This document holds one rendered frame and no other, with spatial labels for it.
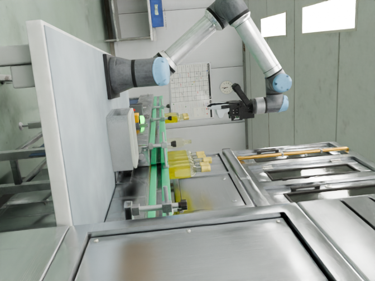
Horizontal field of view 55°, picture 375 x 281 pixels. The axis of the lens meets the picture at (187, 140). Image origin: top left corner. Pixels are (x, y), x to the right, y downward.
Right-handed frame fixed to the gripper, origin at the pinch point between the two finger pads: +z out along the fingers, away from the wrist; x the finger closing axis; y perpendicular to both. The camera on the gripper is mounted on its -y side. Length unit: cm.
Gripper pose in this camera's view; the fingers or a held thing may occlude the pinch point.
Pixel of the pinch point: (210, 105)
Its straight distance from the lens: 164.0
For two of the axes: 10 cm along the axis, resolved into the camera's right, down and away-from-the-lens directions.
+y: 0.8, 9.6, 2.8
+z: -9.9, 0.9, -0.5
